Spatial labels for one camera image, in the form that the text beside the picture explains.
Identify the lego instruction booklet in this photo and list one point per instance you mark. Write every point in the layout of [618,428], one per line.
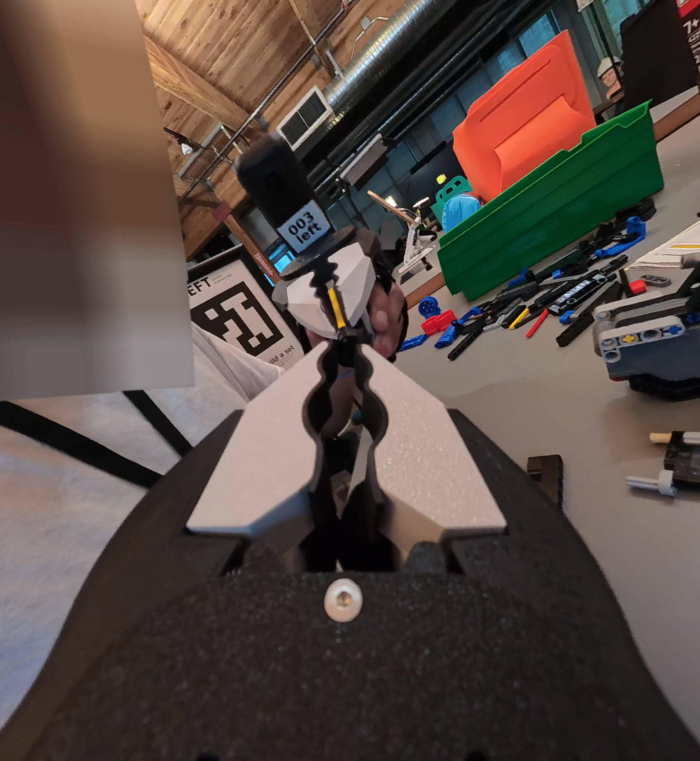
[694,244]

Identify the silver ventilation duct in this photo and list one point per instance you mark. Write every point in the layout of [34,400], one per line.
[385,47]

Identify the white vent grille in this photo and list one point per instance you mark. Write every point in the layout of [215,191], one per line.
[305,116]

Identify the yellow lego axle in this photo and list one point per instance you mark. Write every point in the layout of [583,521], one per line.
[338,309]

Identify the black and white marker sign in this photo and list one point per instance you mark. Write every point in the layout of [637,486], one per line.
[237,321]

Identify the black lego connector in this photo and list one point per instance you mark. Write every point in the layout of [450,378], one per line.
[345,348]

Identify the blue bag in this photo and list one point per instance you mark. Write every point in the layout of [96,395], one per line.
[460,214]

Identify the person's left hand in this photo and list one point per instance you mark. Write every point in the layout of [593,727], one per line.
[385,321]

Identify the pile of lego beams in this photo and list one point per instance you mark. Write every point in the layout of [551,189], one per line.
[564,297]

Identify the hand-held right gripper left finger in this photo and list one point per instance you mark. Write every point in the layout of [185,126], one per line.
[249,464]

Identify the green plastic bin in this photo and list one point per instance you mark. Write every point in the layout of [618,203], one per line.
[534,238]

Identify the small black lego subassembly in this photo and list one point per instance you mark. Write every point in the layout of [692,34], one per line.
[694,461]

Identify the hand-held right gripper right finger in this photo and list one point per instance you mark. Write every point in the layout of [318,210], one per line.
[439,464]

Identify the partly built lego model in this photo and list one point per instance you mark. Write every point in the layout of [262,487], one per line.
[653,356]

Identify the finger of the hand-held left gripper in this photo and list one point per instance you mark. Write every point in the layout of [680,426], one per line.
[359,279]
[302,300]

